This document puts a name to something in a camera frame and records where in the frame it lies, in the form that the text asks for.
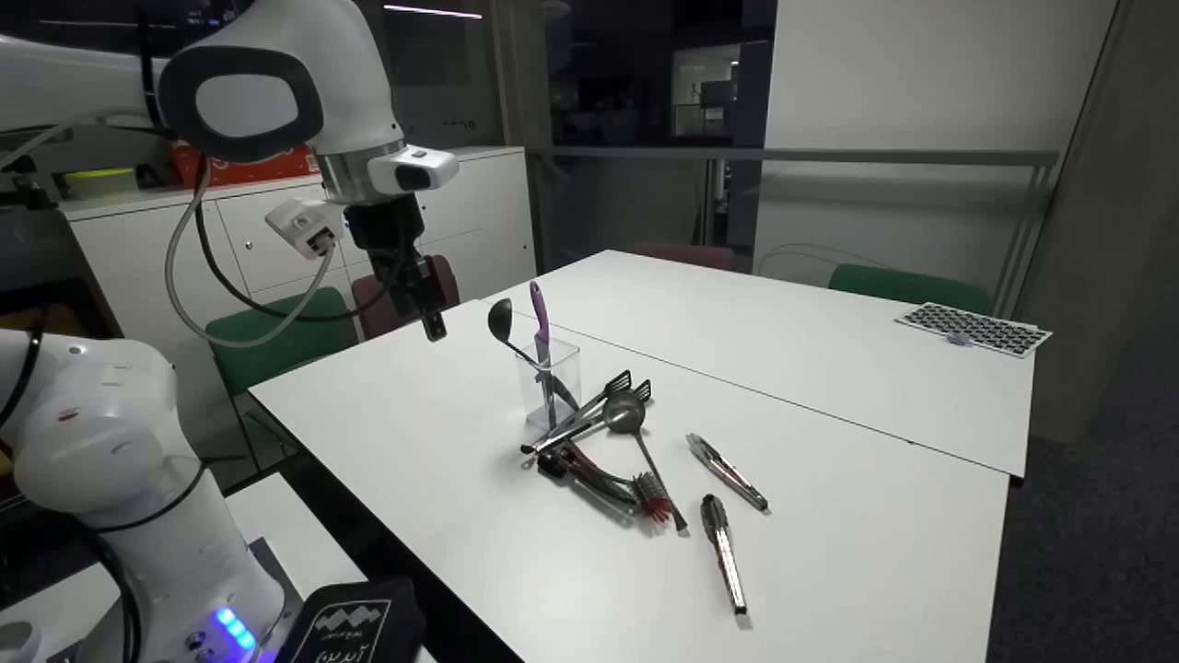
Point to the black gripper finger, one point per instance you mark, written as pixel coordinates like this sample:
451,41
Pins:
431,321

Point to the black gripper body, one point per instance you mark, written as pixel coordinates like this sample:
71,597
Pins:
386,235

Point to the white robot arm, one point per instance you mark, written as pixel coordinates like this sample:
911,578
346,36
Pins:
94,424

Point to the robot base table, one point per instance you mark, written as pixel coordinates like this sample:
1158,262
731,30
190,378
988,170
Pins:
219,578

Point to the clear plastic cup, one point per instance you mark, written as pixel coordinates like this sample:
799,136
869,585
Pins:
563,360

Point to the silver tongs near cup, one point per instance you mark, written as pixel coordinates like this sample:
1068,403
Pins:
610,400

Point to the black ladle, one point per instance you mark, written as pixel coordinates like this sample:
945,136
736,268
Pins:
497,326

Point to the dark red chair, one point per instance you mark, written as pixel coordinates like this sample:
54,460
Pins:
390,308

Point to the green chair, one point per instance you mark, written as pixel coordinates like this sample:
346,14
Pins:
906,284
251,351

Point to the white cabinet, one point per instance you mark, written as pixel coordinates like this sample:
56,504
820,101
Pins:
478,222

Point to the black red utensil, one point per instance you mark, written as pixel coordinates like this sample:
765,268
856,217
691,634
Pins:
615,494

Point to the black control box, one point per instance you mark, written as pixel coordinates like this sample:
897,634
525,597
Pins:
359,624

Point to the far green chair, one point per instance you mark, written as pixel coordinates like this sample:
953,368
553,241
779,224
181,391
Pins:
906,284

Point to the checkered calibration sheet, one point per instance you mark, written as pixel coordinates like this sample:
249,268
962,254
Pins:
978,327

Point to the metal handrail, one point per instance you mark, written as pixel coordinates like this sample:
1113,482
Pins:
799,157

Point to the purple handled utensil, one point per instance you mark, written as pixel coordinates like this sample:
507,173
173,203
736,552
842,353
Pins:
541,337

